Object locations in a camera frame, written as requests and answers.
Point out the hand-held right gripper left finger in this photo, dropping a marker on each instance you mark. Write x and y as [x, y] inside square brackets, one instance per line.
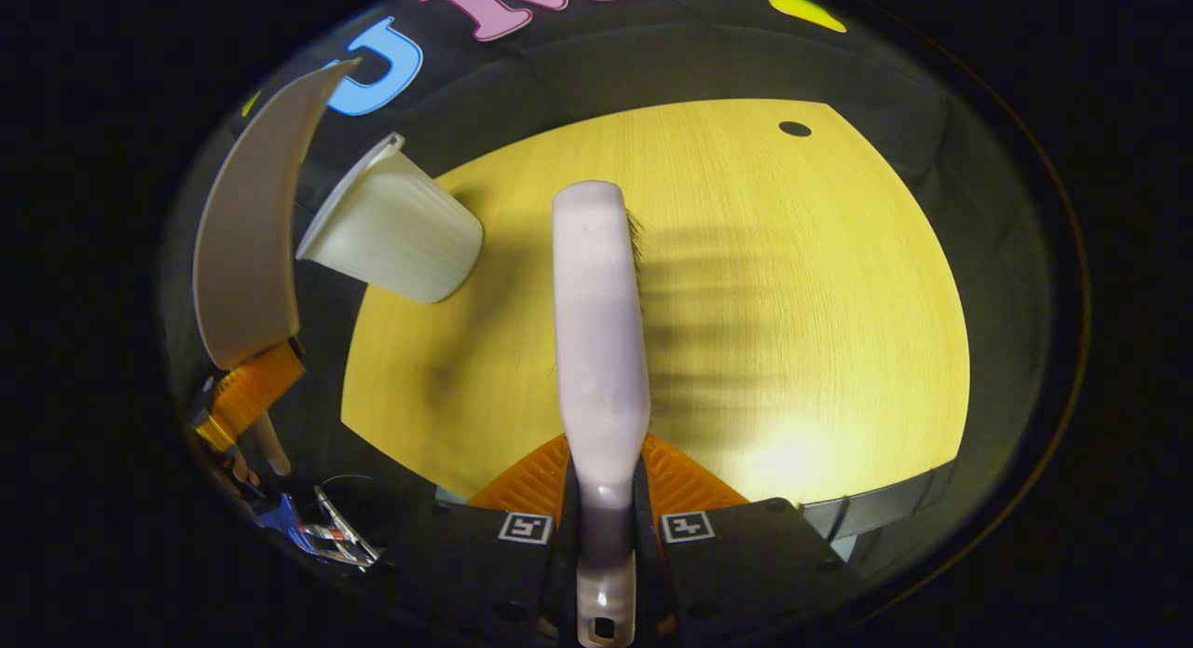
[466, 559]

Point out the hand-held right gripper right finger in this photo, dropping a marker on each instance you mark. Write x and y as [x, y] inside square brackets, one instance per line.
[746, 564]

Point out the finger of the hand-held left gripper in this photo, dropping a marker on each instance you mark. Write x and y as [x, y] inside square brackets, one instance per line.
[256, 392]

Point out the pink dustpan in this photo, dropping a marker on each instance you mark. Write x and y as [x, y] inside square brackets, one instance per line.
[247, 238]

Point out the white garbage bin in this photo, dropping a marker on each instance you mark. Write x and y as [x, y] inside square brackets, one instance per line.
[401, 238]

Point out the small pink broom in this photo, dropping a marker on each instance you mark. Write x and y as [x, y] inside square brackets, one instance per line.
[596, 350]

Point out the shiny metal object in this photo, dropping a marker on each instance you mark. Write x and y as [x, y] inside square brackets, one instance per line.
[322, 531]

